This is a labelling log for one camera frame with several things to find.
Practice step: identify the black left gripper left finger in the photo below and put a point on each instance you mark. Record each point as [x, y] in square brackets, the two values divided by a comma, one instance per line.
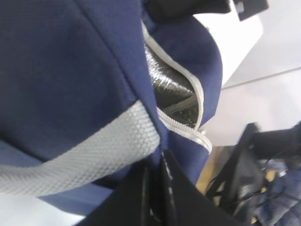
[128, 205]

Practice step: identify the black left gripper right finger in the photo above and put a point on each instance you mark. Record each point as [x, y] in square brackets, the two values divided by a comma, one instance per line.
[184, 204]

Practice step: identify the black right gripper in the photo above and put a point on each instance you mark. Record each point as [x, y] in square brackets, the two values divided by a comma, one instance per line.
[260, 183]

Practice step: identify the navy blue lunch bag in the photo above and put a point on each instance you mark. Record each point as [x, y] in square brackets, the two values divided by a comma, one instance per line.
[80, 97]

